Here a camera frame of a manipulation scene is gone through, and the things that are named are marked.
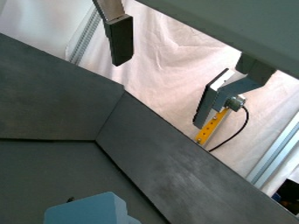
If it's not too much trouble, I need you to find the light blue three prong object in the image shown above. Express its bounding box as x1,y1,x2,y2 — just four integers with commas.
43,192,142,224

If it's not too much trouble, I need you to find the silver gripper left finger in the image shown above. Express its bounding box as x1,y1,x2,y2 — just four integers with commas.
92,0,135,66

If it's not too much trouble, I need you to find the yellow perforated bracket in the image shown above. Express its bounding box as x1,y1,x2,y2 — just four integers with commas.
195,108,231,146

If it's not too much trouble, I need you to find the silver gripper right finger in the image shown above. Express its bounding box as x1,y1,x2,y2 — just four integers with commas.
136,0,299,79

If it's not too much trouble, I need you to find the aluminium frame rail left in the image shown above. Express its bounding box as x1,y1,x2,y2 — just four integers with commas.
66,6,102,66

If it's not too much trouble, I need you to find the aluminium frame rail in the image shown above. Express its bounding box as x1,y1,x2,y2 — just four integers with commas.
247,111,299,189
66,6,102,66

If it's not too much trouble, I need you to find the black cable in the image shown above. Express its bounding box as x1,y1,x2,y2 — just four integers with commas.
207,105,251,153

